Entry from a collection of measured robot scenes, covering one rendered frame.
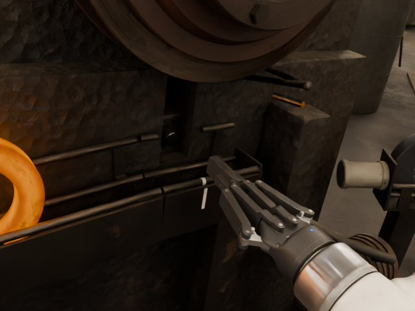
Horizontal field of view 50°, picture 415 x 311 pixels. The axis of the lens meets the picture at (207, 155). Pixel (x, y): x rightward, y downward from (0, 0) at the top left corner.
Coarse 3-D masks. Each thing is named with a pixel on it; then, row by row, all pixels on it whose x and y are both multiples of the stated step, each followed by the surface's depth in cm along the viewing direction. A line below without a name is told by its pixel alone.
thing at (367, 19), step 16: (368, 0) 293; (384, 0) 291; (400, 0) 293; (368, 16) 297; (384, 16) 296; (400, 16) 300; (368, 32) 301; (384, 32) 302; (400, 32) 309; (352, 48) 309; (368, 48) 306; (384, 48) 308; (368, 64) 311; (384, 64) 315; (368, 80) 317; (384, 80) 325; (368, 96) 324; (352, 112) 328; (368, 112) 332
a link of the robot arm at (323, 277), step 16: (320, 256) 51; (336, 256) 50; (352, 256) 51; (304, 272) 51; (320, 272) 50; (336, 272) 49; (352, 272) 49; (368, 272) 49; (304, 288) 51; (320, 288) 49; (336, 288) 48; (304, 304) 52; (320, 304) 49
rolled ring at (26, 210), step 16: (0, 144) 53; (0, 160) 54; (16, 160) 55; (16, 176) 56; (32, 176) 57; (16, 192) 58; (32, 192) 58; (16, 208) 59; (32, 208) 59; (0, 224) 60; (16, 224) 59; (32, 224) 60; (16, 240) 60
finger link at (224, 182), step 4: (216, 176) 67; (220, 176) 66; (224, 176) 67; (216, 180) 67; (220, 180) 66; (224, 180) 66; (216, 184) 67; (220, 184) 66; (224, 184) 65; (228, 184) 65; (220, 188) 66; (228, 188) 64; (232, 192) 64; (220, 196) 63; (220, 200) 63
